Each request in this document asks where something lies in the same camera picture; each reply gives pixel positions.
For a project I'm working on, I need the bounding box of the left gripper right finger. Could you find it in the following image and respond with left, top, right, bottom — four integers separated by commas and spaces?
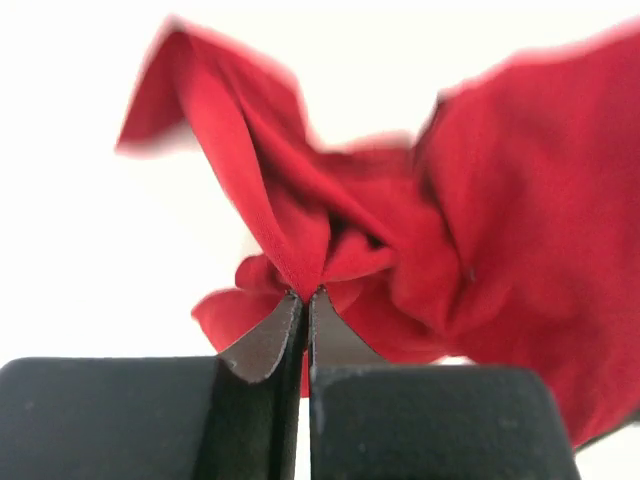
308, 290, 579, 480

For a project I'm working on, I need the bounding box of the dark red t shirt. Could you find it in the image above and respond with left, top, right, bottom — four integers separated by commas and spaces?
117, 24, 639, 446

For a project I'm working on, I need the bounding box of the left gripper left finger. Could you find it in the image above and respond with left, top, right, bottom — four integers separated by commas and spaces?
1, 294, 305, 479

